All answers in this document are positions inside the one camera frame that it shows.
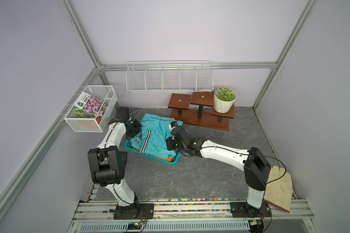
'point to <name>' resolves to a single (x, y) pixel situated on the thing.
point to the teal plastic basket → (176, 161)
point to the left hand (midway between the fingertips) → (142, 128)
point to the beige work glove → (279, 192)
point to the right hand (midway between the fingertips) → (165, 140)
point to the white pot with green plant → (224, 98)
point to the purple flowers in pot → (96, 107)
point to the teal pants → (151, 139)
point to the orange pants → (169, 159)
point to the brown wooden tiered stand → (199, 108)
